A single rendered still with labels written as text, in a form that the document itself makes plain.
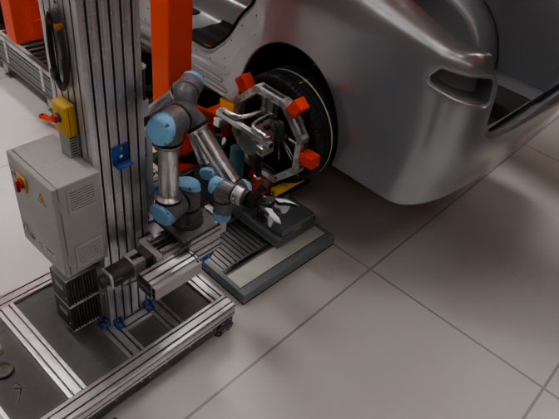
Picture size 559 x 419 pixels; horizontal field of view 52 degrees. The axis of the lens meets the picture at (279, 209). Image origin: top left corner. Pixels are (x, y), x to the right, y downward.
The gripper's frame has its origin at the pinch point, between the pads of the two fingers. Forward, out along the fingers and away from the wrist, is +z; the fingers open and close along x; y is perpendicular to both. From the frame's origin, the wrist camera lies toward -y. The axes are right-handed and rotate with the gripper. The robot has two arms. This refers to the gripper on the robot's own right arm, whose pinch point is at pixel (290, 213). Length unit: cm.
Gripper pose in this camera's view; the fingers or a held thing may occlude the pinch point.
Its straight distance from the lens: 217.0
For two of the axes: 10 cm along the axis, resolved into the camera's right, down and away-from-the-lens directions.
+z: 8.7, 3.9, -3.0
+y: -1.8, 8.3, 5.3
